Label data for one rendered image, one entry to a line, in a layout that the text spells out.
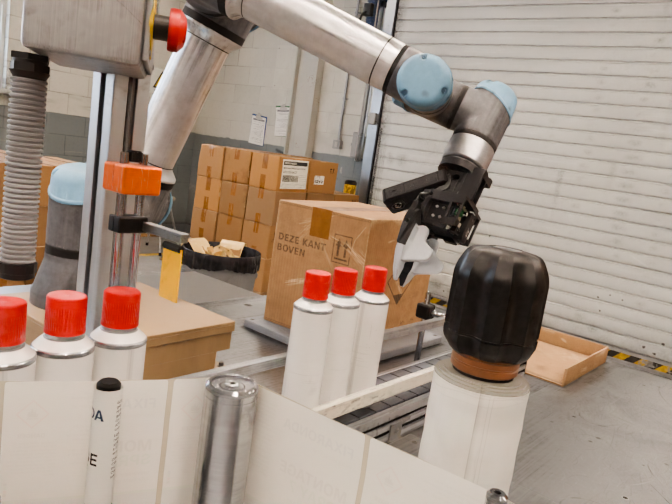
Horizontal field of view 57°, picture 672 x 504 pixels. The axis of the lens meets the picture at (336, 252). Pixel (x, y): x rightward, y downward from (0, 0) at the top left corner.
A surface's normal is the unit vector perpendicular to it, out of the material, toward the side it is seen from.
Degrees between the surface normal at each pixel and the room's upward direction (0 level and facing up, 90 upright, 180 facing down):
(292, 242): 90
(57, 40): 90
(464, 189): 61
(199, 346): 90
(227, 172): 90
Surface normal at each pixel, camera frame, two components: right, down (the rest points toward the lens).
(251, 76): -0.61, 0.04
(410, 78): -0.19, 0.13
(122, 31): 0.26, 0.19
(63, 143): 0.78, 0.22
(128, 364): 0.62, 0.22
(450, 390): -0.76, 0.03
